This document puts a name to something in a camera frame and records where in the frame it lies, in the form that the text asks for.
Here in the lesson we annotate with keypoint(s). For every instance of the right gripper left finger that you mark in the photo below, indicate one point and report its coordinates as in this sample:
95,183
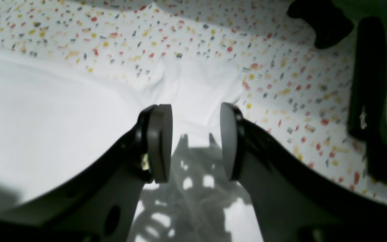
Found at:
99,204

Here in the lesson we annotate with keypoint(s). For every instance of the white T-shirt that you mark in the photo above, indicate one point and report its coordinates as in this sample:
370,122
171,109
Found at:
54,122

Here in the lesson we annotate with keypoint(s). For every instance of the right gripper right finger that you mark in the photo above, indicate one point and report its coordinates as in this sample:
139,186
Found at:
292,202

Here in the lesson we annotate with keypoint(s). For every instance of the terrazzo pattern table cloth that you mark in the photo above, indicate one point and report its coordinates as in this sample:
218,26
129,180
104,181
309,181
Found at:
299,94

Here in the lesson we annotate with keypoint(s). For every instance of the black bar clamp left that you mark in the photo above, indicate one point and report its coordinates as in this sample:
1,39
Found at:
367,109

